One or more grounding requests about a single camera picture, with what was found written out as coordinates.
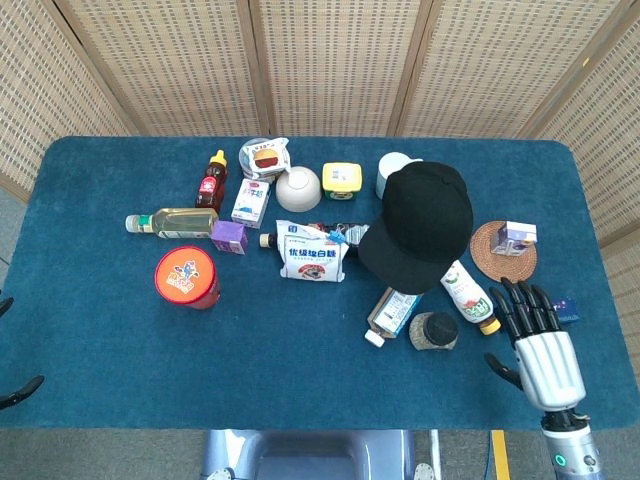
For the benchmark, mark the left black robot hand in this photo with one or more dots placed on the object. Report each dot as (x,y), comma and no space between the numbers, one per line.
(20,387)

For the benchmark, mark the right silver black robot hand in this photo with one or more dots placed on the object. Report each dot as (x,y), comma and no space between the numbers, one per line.
(547,365)

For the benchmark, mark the black baseball cap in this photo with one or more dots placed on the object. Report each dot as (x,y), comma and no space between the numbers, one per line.
(425,220)

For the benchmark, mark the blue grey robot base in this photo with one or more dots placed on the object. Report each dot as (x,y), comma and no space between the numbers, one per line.
(310,460)

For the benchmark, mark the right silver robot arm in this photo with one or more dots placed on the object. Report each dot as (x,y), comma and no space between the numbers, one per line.
(570,447)

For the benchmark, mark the white castor sugar bag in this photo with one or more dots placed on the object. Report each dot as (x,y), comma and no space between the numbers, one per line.
(310,255)

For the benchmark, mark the small dark blue box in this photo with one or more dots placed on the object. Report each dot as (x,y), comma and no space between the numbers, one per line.
(570,310)

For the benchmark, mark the yellow floor tape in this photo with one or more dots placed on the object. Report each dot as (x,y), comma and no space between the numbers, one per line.
(500,455)

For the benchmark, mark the white drink bottle yellow cap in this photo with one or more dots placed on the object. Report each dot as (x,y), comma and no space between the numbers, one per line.
(467,295)

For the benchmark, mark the round woven coaster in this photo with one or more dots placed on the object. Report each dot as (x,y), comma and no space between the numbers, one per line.
(500,265)

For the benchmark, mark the glass spice jar black lid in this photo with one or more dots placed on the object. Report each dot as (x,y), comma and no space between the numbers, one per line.
(432,330)

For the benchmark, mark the small white purple carton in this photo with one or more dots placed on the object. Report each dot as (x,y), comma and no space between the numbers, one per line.
(515,237)

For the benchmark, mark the clear bottle blue label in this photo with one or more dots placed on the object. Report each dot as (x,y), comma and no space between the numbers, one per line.
(392,312)

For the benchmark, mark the orange instant noodle cup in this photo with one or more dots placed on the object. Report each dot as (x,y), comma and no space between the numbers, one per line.
(185,275)

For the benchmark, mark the clear oil bottle green cap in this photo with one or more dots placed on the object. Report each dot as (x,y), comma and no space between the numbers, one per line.
(180,222)

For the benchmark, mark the blue table mat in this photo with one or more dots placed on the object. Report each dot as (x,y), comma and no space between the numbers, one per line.
(250,365)

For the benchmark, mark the woven folding screen panel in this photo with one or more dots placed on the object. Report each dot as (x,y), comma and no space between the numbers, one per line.
(340,65)
(500,65)
(610,125)
(40,90)
(170,65)

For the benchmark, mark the blue binder clip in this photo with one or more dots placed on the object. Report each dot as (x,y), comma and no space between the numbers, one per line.
(336,235)

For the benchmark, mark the light blue cup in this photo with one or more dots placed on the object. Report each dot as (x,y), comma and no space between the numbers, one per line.
(390,170)

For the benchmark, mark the purple drink carton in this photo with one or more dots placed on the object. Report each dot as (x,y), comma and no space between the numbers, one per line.
(229,236)

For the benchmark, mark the honey bottle yellow cap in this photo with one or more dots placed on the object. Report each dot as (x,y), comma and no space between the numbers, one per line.
(210,187)

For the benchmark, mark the yellow lidded container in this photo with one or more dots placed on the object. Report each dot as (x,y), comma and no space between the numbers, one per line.
(341,180)

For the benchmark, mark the white blue milk carton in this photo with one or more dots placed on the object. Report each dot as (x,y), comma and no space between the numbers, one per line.
(250,202)

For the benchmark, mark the beige bowl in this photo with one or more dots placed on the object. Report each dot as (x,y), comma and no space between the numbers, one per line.
(298,190)

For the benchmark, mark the clear plastic round container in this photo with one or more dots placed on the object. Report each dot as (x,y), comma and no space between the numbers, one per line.
(242,159)

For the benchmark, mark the burger snack packet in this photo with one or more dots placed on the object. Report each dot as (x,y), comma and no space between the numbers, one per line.
(265,157)

